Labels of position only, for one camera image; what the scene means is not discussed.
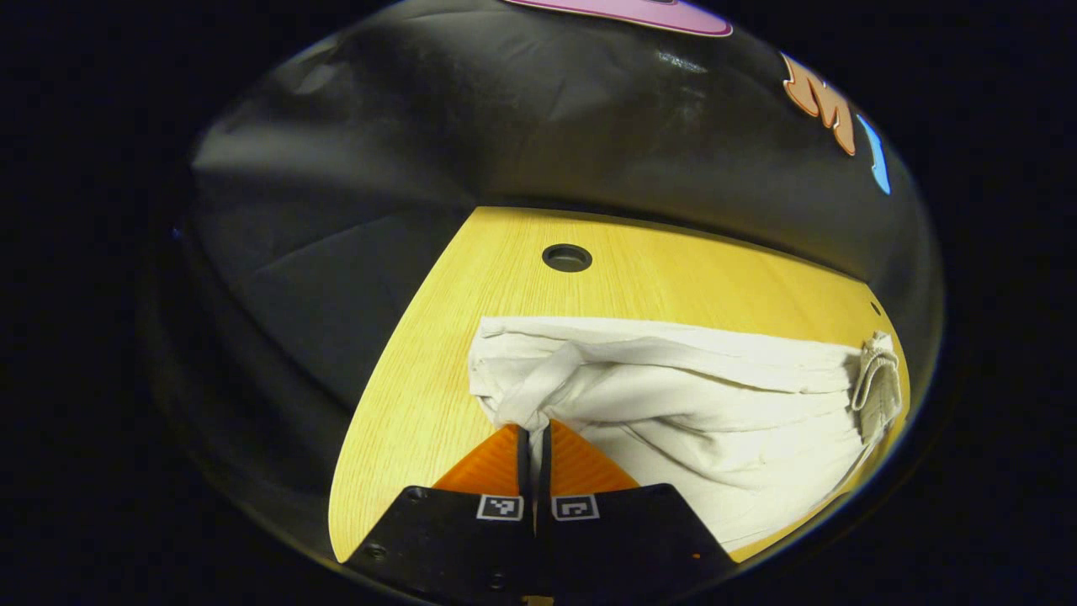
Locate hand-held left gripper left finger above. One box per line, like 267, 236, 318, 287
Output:
345, 423, 537, 594

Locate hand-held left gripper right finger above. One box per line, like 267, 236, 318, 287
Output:
538, 419, 737, 594

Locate white jeans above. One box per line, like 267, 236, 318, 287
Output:
467, 316, 905, 555

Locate black backdrop cloth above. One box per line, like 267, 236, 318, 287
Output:
168, 0, 943, 556

